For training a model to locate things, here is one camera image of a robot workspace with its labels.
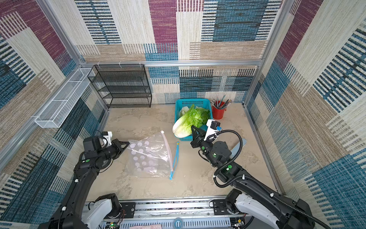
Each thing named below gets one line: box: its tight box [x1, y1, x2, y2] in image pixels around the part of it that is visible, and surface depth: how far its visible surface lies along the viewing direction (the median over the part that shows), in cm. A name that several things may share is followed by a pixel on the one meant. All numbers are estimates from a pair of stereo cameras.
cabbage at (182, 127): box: [172, 104, 203, 138], surface depth 70 cm
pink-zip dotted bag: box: [124, 130, 174, 178], surface depth 85 cm
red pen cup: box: [211, 100, 227, 120], surface depth 110 cm
